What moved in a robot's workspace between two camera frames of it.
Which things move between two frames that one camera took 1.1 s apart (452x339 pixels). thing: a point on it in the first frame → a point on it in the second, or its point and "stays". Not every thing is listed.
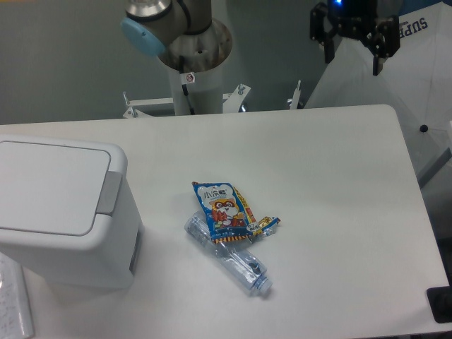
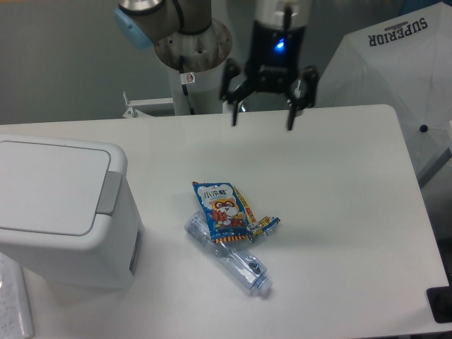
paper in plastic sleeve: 15,320 stays
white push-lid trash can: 68,212 stays
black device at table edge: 440,301 stays
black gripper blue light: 354,18 → 275,56
